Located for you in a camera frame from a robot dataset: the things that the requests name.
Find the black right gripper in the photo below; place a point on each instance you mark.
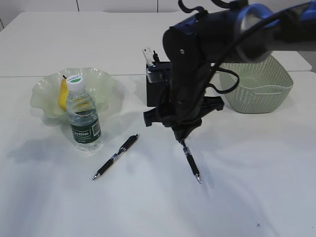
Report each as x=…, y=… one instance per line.
x=191, y=46

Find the black gel pen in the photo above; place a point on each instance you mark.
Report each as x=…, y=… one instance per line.
x=191, y=161
x=156, y=58
x=128, y=143

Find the yellow pear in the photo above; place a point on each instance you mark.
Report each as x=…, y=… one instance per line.
x=63, y=95

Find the clear plastic ruler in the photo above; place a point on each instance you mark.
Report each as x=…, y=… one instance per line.
x=148, y=55

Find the black wrist camera on gripper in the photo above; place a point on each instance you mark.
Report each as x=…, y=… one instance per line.
x=158, y=73

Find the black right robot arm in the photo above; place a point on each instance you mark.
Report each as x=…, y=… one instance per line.
x=263, y=31

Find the light green wavy glass plate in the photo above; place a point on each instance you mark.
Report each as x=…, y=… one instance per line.
x=107, y=92

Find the sage green woven plastic basket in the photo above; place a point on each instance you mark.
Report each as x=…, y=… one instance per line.
x=263, y=86

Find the black square pen holder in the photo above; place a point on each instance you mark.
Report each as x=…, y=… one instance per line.
x=154, y=90

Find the clear water bottle green label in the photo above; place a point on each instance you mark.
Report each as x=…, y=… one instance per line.
x=82, y=114

